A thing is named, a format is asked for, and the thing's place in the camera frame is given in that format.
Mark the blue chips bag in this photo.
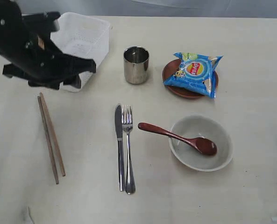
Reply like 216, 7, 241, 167
162, 51, 224, 99

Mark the white ceramic bowl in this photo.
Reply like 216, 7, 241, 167
169, 115, 233, 172

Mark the brown wooden spoon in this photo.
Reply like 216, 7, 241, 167
138, 122, 217, 156

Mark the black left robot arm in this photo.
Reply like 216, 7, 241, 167
0, 0, 96, 90

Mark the white plastic woven basket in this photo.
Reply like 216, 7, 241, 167
50, 12, 112, 93

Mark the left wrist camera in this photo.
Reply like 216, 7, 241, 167
22, 11, 61, 33

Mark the silver fork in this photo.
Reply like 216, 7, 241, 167
121, 105, 135, 195

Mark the silver table knife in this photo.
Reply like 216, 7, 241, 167
114, 104, 125, 191

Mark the brown round plate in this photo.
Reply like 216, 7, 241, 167
161, 58, 219, 100

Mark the stainless steel cup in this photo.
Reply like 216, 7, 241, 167
123, 46, 149, 84

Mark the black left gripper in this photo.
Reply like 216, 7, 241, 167
2, 36, 97, 90

